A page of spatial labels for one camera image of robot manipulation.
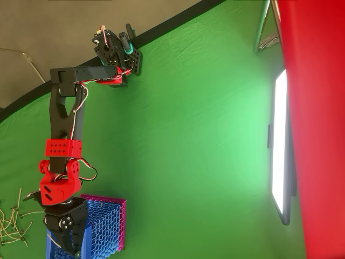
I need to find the white floor cable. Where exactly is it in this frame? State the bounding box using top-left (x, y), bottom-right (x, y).
top-left (0, 47), bottom-right (47, 84)

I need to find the large red panel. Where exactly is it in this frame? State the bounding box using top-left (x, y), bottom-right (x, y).
top-left (271, 0), bottom-right (345, 259)

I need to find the white LED light panel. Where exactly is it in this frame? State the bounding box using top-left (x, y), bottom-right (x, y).
top-left (267, 68), bottom-right (298, 227)

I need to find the chrome tube stand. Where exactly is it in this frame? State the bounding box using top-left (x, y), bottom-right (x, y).
top-left (252, 0), bottom-right (281, 55)

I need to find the blue and pink mesh basket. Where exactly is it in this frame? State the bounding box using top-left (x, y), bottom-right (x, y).
top-left (45, 194), bottom-right (127, 259)

